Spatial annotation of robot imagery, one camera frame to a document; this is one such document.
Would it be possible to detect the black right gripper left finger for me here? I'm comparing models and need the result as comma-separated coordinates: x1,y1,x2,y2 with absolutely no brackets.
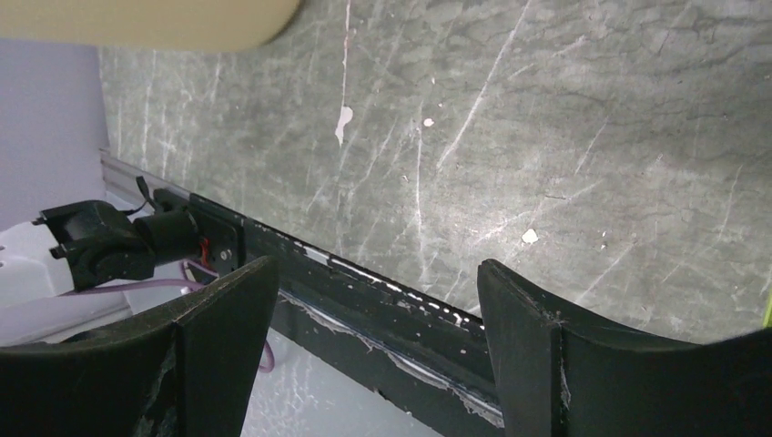
1,257,279,436

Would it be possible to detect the aluminium table frame rail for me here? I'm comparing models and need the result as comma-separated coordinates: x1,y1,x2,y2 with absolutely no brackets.
100,150,189,206

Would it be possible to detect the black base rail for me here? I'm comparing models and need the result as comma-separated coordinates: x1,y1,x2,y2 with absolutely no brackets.
186,195,504,436

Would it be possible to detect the beige plastic bucket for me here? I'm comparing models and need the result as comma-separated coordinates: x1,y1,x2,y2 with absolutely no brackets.
1,0,300,52

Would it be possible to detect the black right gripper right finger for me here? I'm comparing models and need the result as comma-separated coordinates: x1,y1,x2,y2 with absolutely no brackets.
477,259,771,436

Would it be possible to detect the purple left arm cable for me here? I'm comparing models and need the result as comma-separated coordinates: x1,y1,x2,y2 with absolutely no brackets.
60,259,277,374

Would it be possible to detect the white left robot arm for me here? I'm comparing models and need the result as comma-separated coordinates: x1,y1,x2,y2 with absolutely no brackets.
1,194,206,346

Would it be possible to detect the lime green plastic tub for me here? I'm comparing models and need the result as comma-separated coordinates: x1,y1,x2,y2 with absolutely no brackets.
762,294,772,329

